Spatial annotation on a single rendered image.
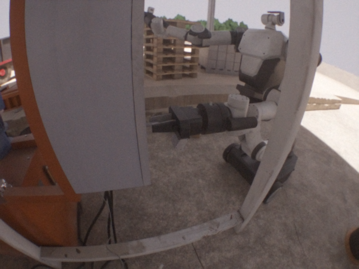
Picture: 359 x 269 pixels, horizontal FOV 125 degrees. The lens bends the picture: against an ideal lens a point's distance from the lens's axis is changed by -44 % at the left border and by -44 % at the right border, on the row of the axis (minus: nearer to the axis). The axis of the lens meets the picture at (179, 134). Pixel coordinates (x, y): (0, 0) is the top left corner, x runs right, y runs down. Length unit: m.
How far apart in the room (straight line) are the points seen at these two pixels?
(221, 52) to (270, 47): 2.86
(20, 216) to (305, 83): 1.00
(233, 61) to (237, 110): 3.26
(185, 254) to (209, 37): 1.24
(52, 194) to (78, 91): 0.33
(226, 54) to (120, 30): 3.42
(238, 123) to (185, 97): 1.65
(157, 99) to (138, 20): 1.71
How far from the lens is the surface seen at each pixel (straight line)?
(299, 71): 0.42
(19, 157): 0.90
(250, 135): 0.91
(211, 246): 1.08
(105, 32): 0.30
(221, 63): 3.62
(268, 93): 0.70
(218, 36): 0.98
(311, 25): 0.40
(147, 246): 0.81
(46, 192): 0.56
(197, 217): 1.15
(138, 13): 0.30
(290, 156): 1.68
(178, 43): 2.71
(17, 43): 0.37
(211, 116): 0.42
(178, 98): 2.03
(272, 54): 0.76
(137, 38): 0.30
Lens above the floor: 1.01
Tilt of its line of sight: 33 degrees down
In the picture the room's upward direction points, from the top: 3 degrees clockwise
